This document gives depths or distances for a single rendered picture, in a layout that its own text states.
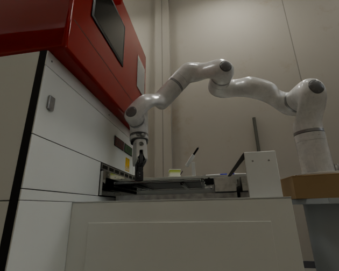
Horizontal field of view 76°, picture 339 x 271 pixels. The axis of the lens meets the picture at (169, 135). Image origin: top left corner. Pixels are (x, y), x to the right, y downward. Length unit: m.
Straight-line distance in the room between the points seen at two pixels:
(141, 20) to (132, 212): 5.12
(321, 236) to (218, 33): 4.27
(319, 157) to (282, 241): 0.51
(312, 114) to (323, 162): 0.21
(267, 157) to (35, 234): 0.66
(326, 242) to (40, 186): 0.97
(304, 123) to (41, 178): 1.01
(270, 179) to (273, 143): 3.12
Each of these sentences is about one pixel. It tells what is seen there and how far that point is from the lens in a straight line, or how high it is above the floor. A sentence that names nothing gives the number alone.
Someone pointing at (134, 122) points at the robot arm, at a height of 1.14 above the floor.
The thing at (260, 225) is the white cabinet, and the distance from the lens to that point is 0.65.
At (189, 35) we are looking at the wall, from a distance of 4.92.
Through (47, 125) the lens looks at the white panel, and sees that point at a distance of 0.66.
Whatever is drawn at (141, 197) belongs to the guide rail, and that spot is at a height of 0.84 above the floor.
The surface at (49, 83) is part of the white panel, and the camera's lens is 0.70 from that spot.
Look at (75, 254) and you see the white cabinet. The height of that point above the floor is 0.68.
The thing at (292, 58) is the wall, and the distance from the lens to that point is 4.59.
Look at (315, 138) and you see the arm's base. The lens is 1.10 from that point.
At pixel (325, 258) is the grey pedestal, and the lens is 1.08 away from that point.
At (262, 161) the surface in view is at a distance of 0.73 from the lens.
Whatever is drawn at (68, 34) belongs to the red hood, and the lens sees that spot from 0.74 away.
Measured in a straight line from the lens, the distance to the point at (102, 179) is 0.90.
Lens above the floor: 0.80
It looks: 18 degrees up
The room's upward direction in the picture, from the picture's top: 1 degrees counter-clockwise
